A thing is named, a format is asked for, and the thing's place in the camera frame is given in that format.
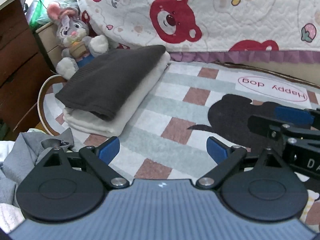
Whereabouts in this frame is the dark brown knit sweater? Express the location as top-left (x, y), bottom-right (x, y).
top-left (55, 45), bottom-right (170, 121)

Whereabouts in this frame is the checkered happy dog rug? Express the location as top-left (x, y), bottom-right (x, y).
top-left (37, 61), bottom-right (320, 230)

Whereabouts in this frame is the beige bed base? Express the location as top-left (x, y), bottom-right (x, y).
top-left (215, 62), bottom-right (319, 88)

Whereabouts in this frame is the white red bear quilt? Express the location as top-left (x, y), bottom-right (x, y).
top-left (78, 0), bottom-right (319, 64)

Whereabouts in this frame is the grey bunny plush toy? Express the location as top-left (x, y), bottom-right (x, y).
top-left (47, 3), bottom-right (109, 80)

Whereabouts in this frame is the folded cream white garment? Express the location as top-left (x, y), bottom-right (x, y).
top-left (56, 46), bottom-right (170, 137)

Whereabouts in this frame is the brown wooden cabinet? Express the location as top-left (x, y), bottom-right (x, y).
top-left (1, 0), bottom-right (52, 140)

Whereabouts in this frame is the grey crumpled garment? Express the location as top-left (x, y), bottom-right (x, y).
top-left (1, 129), bottom-right (74, 206)

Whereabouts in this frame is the beige small drawer unit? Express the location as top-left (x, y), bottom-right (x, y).
top-left (35, 22), bottom-right (62, 72)

